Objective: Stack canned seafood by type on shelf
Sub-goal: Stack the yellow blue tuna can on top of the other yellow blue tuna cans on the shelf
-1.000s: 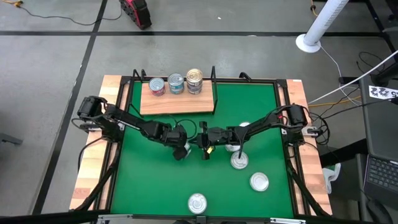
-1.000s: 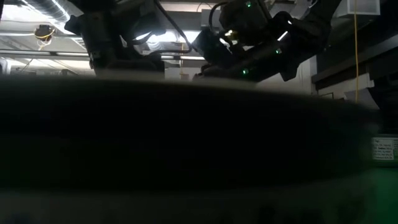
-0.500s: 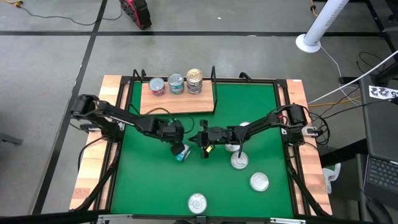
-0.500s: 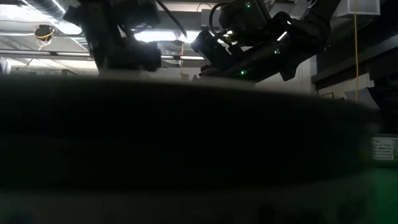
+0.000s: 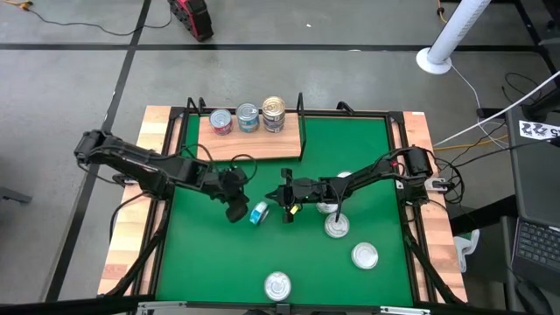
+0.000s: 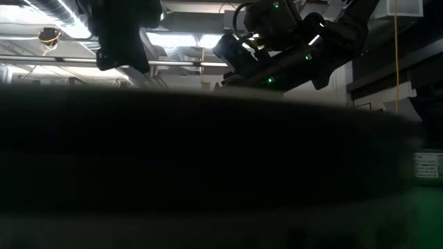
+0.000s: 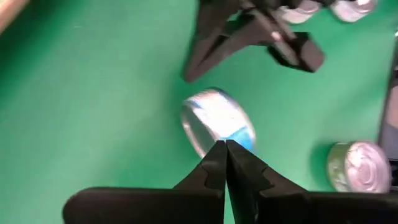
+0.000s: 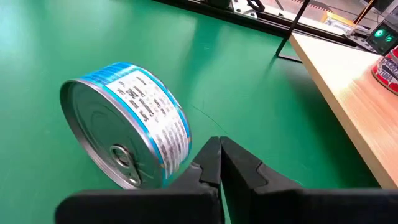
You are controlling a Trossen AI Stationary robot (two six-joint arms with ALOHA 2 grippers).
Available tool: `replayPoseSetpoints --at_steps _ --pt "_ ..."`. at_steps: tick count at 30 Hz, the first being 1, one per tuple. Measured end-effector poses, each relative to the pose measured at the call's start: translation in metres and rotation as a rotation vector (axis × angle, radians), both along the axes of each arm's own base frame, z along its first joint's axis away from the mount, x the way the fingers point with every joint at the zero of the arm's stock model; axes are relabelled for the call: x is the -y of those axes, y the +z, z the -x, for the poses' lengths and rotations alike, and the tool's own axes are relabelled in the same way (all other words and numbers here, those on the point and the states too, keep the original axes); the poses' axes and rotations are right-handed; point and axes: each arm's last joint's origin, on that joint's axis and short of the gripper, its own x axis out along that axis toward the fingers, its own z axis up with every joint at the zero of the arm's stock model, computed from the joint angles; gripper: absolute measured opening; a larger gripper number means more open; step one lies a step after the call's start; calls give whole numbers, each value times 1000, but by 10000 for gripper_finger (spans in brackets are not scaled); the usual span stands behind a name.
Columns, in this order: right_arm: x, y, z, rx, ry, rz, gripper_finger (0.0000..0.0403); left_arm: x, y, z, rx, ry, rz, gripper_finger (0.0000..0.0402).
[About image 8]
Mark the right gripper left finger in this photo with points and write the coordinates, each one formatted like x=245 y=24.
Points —
x=140 y=205

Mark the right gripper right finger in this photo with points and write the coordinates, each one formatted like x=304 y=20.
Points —
x=311 y=205

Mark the blue label seafood can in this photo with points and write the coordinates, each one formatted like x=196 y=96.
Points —
x=102 y=124

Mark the red label tuna can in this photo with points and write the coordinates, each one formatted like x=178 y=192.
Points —
x=387 y=74

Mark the green table mat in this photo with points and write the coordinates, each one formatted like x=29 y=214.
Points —
x=62 y=37

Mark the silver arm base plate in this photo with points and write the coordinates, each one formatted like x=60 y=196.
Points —
x=242 y=11

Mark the black aluminium table frame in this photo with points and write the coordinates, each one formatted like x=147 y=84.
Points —
x=217 y=14

